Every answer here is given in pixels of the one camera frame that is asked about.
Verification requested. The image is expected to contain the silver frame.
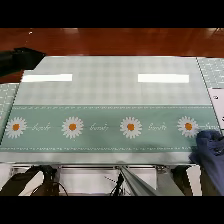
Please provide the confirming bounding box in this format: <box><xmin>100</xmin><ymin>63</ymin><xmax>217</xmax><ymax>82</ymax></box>
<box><xmin>0</xmin><ymin>161</ymin><xmax>214</xmax><ymax>196</ymax></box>

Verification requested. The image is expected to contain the black cable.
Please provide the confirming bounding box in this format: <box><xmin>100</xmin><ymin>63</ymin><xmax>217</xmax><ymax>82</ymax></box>
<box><xmin>104</xmin><ymin>172</ymin><xmax>127</xmax><ymax>196</ymax></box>
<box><xmin>29</xmin><ymin>179</ymin><xmax>69</xmax><ymax>196</ymax></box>

